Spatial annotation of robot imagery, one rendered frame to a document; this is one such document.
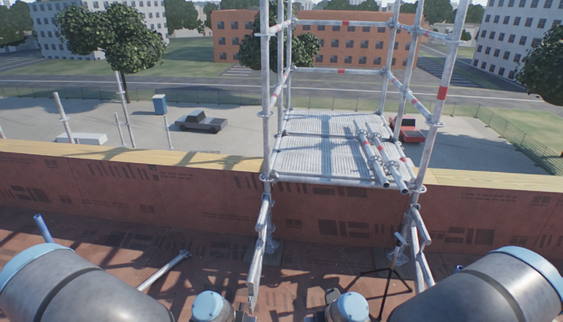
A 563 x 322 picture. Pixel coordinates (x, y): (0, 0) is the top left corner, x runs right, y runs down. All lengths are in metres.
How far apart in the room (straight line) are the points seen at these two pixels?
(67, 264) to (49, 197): 3.07
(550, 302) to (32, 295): 0.70
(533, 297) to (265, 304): 1.90
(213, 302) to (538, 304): 0.79
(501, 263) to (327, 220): 2.02
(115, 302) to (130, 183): 2.37
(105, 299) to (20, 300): 0.12
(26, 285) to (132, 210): 2.52
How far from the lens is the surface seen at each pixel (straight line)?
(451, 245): 2.86
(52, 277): 0.51
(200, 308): 1.00
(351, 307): 0.99
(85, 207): 3.36
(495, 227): 2.87
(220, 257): 2.56
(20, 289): 0.54
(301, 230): 2.55
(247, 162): 2.37
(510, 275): 0.52
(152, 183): 2.68
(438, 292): 0.48
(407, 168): 2.40
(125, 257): 2.81
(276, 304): 2.25
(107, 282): 0.48
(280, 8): 2.47
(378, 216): 2.47
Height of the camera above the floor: 1.89
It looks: 27 degrees down
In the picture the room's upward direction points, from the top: straight up
